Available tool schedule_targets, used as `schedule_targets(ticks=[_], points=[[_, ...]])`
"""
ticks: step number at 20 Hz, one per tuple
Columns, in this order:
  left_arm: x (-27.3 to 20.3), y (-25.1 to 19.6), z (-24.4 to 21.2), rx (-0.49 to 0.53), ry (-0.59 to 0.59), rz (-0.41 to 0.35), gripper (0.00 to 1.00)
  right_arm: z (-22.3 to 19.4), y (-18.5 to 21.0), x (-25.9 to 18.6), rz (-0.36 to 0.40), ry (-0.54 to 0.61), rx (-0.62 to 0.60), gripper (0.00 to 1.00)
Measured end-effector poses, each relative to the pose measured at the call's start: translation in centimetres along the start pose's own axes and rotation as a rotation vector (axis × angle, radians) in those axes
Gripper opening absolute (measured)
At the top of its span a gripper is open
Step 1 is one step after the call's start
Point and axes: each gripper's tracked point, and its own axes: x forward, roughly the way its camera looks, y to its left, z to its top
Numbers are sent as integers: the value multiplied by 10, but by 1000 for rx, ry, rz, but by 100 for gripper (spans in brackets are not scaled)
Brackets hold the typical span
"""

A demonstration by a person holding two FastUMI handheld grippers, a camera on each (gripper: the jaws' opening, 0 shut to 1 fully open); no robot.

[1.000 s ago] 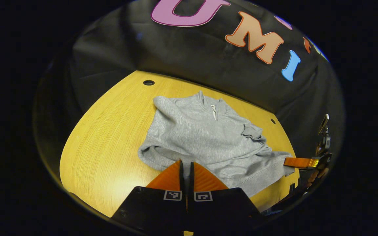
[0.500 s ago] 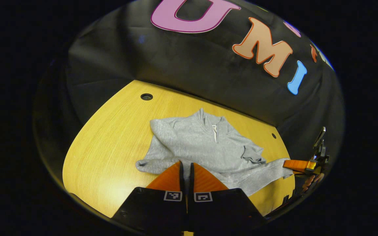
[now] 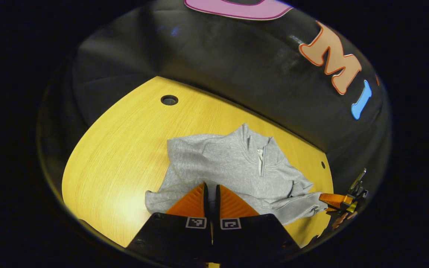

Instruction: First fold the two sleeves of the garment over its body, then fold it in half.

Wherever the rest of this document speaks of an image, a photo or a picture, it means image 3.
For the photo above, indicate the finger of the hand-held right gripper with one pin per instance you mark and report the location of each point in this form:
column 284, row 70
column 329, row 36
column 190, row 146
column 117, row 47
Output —
column 333, row 200

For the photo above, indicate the grey zip-neck sweatshirt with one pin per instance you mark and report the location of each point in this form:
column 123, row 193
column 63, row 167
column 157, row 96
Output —
column 229, row 160

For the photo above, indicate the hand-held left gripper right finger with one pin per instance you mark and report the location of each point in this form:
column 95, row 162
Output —
column 218, row 203

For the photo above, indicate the black backdrop cloth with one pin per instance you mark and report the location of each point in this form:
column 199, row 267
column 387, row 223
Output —
column 237, row 74

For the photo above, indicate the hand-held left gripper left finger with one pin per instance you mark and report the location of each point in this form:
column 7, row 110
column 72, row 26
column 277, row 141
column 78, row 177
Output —
column 207, row 203

